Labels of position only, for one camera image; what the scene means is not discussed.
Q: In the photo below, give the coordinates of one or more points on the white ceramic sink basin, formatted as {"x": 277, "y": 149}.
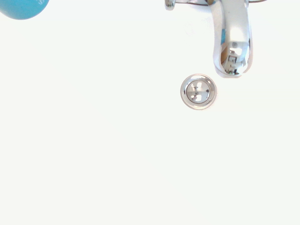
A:
{"x": 117, "y": 140}

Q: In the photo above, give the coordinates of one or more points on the chrome sink drain plug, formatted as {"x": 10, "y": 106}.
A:
{"x": 198, "y": 91}

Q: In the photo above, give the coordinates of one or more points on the chrome faucet spout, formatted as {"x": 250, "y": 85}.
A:
{"x": 236, "y": 28}

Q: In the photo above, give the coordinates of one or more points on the blue plastic bottle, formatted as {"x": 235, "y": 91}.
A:
{"x": 22, "y": 8}

